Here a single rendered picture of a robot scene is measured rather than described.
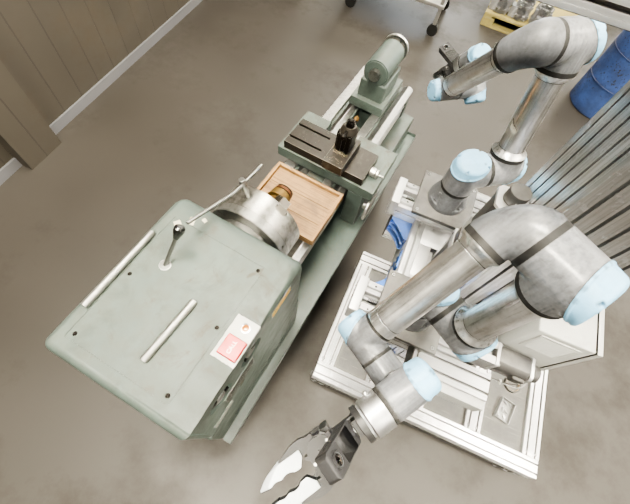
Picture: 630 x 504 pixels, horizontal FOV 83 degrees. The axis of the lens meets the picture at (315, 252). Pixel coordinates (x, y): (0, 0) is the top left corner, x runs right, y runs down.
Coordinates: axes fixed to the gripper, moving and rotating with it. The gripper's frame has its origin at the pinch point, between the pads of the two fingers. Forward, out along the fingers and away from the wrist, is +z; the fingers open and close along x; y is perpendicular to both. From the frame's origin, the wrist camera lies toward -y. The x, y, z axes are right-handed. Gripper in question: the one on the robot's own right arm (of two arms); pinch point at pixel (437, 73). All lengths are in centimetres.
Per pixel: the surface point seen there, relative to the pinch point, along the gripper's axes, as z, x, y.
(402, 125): 64, 0, 16
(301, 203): 1, -80, 25
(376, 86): 33.0, -16.4, -9.1
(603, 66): 157, 223, 53
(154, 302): -66, -132, 24
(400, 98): 51, 0, 1
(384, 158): 13.5, -32.6, 24.7
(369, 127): 35.3, -27.6, 8.2
